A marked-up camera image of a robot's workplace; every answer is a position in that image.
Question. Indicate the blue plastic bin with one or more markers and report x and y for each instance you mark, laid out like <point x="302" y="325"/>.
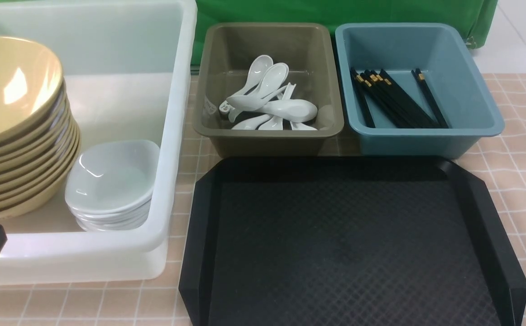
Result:
<point x="450" y="71"/>

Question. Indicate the stack of white dishes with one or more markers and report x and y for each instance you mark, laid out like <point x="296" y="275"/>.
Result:
<point x="128" y="220"/>

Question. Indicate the large white spoon lying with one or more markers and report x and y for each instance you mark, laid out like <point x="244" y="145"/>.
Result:
<point x="295" y="110"/>

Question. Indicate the green cloth backdrop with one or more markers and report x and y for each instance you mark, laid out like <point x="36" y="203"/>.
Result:
<point x="471" y="18"/>

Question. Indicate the brown plastic bin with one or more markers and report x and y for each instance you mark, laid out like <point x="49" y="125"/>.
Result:
<point x="229" y="50"/>

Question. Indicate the black serving tray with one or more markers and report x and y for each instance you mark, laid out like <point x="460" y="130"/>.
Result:
<point x="348" y="241"/>

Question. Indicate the stack of tan bowls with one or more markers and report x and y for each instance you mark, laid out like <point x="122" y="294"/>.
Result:
<point x="36" y="156"/>

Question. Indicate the white spoon in bin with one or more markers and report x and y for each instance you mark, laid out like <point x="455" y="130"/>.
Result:
<point x="270" y="85"/>
<point x="257" y="69"/>

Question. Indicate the white square sauce dish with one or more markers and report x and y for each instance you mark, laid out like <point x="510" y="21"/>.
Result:
<point x="113" y="177"/>

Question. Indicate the large white plastic tub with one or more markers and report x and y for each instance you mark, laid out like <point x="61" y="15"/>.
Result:
<point x="127" y="67"/>

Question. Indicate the tan noodle bowl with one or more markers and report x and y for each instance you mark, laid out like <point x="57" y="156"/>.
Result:
<point x="31" y="76"/>

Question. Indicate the black chopsticks bundle in bin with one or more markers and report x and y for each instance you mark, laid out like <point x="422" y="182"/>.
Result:
<point x="396" y="104"/>

